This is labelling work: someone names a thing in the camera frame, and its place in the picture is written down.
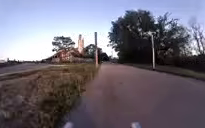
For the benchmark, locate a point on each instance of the tree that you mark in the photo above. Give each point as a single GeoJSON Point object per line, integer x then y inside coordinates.
{"type": "Point", "coordinates": [63, 43]}

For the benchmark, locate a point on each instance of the lamp post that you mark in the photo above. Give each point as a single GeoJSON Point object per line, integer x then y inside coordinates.
{"type": "Point", "coordinates": [153, 50]}

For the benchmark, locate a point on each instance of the grey asphalt road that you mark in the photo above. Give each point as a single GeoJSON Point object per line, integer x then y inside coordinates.
{"type": "Point", "coordinates": [13, 68]}

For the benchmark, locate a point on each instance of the wooden pole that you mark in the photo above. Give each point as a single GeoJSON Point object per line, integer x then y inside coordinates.
{"type": "Point", "coordinates": [96, 50]}

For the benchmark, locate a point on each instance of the tall dry grass strip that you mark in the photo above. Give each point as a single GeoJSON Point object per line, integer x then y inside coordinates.
{"type": "Point", "coordinates": [40, 93]}

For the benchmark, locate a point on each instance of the group of dark trees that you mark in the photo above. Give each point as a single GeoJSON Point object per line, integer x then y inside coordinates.
{"type": "Point", "coordinates": [136, 36]}

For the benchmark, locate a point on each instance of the red brick building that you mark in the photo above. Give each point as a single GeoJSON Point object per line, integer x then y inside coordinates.
{"type": "Point", "coordinates": [68, 55]}

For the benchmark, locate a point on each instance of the grass verge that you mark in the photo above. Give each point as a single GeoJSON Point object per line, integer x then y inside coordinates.
{"type": "Point", "coordinates": [180, 72]}

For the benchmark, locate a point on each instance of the robot's own part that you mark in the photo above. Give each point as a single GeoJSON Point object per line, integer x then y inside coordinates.
{"type": "Point", "coordinates": [68, 125]}
{"type": "Point", "coordinates": [135, 125]}

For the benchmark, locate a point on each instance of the grey asphalt path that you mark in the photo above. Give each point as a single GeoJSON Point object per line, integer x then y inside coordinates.
{"type": "Point", "coordinates": [140, 96]}

